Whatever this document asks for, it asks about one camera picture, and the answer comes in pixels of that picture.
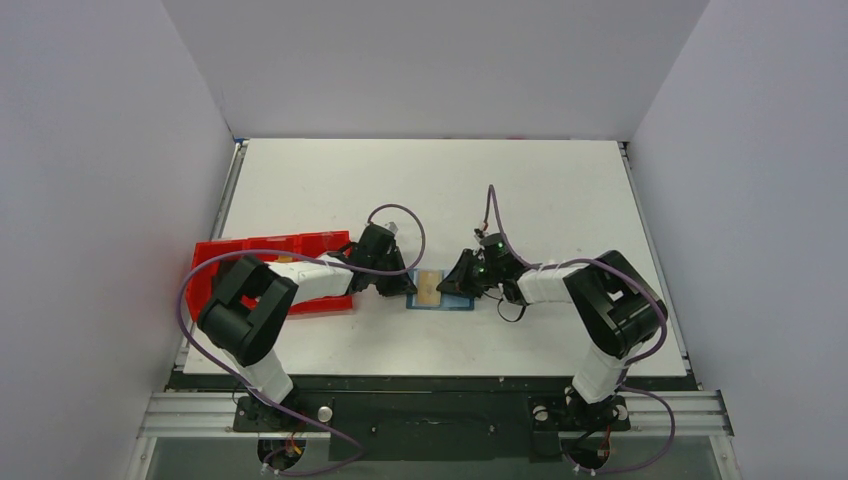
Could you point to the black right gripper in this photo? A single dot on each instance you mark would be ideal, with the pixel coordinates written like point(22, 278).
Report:
point(396, 283)

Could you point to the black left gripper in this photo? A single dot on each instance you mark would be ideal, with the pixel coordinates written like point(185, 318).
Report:
point(490, 273)

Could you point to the blue leather card holder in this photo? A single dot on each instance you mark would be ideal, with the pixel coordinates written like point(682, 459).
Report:
point(449, 302)

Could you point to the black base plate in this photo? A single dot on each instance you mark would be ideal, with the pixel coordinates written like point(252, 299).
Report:
point(330, 419)

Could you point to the aluminium frame rail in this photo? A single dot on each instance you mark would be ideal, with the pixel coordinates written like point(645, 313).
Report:
point(212, 415)

